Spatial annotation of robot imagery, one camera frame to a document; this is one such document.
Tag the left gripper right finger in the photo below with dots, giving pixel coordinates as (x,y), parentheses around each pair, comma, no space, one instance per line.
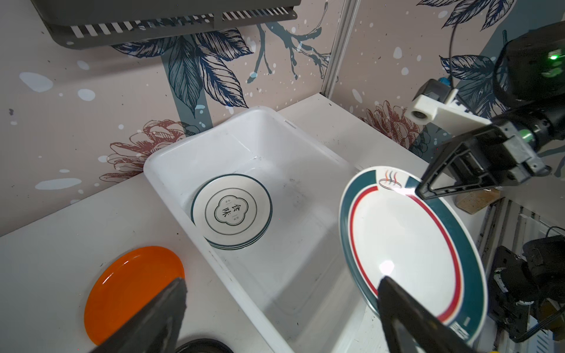
(409,327)

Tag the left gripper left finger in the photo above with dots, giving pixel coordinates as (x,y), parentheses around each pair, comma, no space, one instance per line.
(156,327)

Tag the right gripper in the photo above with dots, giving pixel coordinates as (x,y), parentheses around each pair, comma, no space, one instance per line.
(502,153)

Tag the white plate green red rim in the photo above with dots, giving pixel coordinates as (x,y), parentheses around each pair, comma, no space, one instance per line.
(386,230)

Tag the white plate black flower outline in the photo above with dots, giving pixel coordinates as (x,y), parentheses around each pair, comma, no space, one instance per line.
(231,209)

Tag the green rim lettered plate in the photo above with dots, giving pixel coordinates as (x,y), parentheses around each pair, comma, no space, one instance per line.
(237,246)

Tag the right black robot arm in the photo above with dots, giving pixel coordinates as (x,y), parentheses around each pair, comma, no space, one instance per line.
(527,78)

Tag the white plastic bin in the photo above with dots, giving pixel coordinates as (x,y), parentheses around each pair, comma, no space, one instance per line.
(293,284)

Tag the glass jar brown contents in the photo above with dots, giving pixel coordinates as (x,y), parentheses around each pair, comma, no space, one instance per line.
(475,201)

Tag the orange plate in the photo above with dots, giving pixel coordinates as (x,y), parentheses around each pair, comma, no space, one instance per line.
(126,286)

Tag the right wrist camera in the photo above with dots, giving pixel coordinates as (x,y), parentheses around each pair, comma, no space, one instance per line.
(436,103)

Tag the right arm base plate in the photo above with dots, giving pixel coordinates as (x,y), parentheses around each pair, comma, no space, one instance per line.
(517,284)

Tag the black hanging wall basket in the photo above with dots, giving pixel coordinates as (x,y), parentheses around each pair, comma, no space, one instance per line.
(85,24)

